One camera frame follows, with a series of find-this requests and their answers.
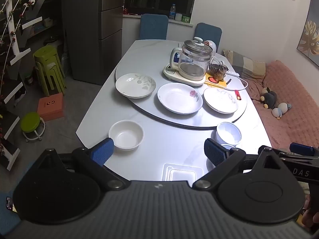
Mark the person's right hand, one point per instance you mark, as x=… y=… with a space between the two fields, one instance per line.
x=311 y=217

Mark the gold leaf wall picture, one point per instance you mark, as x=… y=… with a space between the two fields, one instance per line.
x=310 y=32

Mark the dark plush toy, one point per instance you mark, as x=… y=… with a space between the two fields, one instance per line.
x=269 y=98

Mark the cream kettle base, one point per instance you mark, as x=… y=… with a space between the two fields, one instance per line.
x=170 y=73

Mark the green round stool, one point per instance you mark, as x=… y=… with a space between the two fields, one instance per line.
x=31 y=122

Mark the pink flower print plate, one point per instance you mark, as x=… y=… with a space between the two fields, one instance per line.
x=177 y=99

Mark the small black stick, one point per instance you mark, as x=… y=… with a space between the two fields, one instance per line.
x=228 y=81

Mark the grey refrigerator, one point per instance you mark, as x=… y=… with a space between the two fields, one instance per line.
x=109 y=29

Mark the plaid pillow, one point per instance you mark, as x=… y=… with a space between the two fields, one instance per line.
x=246 y=64

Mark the glass electric kettle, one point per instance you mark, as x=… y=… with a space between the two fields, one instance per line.
x=193 y=59

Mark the stack of green stools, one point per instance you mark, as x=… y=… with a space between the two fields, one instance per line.
x=48 y=64

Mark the blue plush toy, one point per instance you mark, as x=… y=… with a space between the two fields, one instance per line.
x=281 y=109

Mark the yellow mat with red print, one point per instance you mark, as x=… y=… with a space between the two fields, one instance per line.
x=219 y=82

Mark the white power strip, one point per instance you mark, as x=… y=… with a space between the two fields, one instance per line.
x=233 y=73

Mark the white round container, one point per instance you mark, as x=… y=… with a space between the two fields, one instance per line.
x=211 y=45

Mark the clear plastic tray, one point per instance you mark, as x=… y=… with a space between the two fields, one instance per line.
x=182 y=173

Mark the brown animal figurine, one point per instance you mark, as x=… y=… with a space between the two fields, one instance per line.
x=219 y=72

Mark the blue upholstered chair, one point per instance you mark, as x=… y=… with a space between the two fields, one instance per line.
x=153 y=27
x=208 y=33

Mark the leaf print plate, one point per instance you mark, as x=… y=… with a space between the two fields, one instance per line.
x=132 y=88
x=219 y=102

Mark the red lighter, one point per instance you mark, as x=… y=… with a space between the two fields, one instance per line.
x=238 y=94

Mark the plain white bowl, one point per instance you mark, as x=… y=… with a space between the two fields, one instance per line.
x=125 y=137

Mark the clear water bottle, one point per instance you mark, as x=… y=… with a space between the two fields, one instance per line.
x=172 y=12

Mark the orange box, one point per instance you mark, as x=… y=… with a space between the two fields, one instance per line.
x=49 y=105

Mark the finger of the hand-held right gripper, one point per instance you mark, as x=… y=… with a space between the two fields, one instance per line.
x=301 y=149

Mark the white rail with flower vine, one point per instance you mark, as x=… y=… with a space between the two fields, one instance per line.
x=11 y=25

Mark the white cup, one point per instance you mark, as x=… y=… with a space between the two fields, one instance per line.
x=178 y=17

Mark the grey round turntable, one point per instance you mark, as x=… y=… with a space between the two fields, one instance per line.
x=149 y=104

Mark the dark staircase with white edges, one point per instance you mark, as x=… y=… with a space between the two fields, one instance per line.
x=15 y=99

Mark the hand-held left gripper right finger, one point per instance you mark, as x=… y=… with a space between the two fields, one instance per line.
x=215 y=151

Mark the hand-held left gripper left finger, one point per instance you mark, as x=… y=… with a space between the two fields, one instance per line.
x=102 y=150

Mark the green tin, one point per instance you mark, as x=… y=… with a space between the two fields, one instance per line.
x=186 y=19

